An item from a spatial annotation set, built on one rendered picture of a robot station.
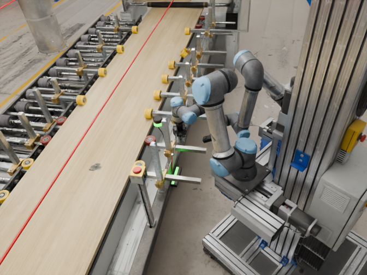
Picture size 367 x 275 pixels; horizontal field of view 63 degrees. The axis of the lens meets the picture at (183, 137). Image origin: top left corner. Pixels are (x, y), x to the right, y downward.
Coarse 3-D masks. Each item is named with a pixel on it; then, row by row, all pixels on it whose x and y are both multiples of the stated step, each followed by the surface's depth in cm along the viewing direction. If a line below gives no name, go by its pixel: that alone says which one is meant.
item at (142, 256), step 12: (216, 36) 385; (204, 60) 338; (204, 72) 319; (180, 144) 242; (180, 156) 238; (168, 192) 210; (156, 204) 201; (156, 216) 195; (144, 228) 189; (156, 228) 189; (144, 240) 183; (144, 252) 177; (132, 264) 173; (144, 264) 172
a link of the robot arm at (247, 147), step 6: (240, 138) 161; (246, 138) 161; (240, 144) 157; (246, 144) 157; (252, 144) 157; (240, 150) 155; (246, 150) 154; (252, 150) 154; (240, 156) 154; (246, 156) 156; (252, 156) 157; (246, 162) 157; (252, 162) 161
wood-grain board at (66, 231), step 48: (144, 48) 326; (96, 96) 265; (144, 96) 260; (48, 144) 223; (96, 144) 219; (48, 192) 190; (96, 192) 187; (0, 240) 168; (48, 240) 165; (96, 240) 163
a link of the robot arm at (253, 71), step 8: (248, 64) 159; (256, 64) 158; (248, 72) 159; (256, 72) 158; (248, 80) 160; (256, 80) 158; (248, 88) 162; (256, 88) 161; (248, 96) 166; (256, 96) 166; (248, 104) 169; (240, 112) 176; (248, 112) 172; (240, 120) 178; (248, 120) 176; (240, 128) 180; (240, 136) 181; (248, 136) 183
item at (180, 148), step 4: (160, 144) 220; (164, 144) 220; (160, 148) 221; (164, 148) 220; (176, 148) 217; (180, 148) 216; (184, 148) 215; (188, 148) 215; (192, 148) 215; (196, 148) 214; (200, 148) 214; (204, 148) 214; (196, 152) 215; (200, 152) 214; (204, 152) 214
